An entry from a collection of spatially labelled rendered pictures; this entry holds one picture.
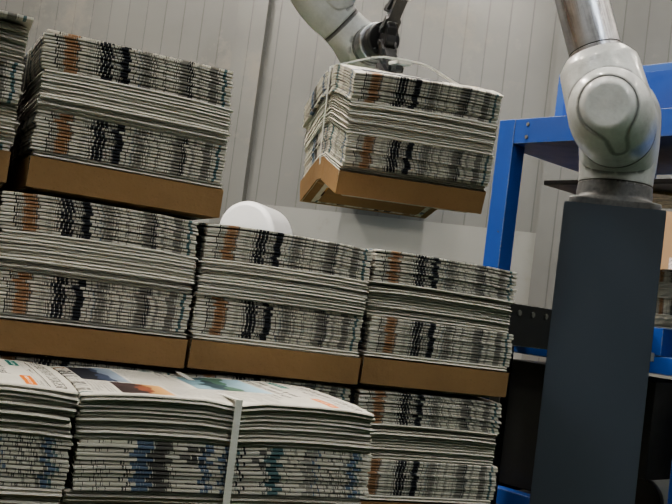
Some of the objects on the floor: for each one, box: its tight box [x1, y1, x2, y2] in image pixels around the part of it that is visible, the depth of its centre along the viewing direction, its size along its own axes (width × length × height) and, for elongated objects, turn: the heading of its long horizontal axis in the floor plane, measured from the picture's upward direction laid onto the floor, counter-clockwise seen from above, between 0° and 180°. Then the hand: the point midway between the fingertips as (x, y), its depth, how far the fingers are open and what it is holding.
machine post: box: [481, 119, 525, 400], centre depth 371 cm, size 9×9×155 cm
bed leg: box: [489, 346, 514, 504], centre depth 346 cm, size 6×6×68 cm
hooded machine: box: [220, 201, 292, 235], centre depth 841 cm, size 79×70×154 cm
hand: (408, 25), depth 188 cm, fingers open, 14 cm apart
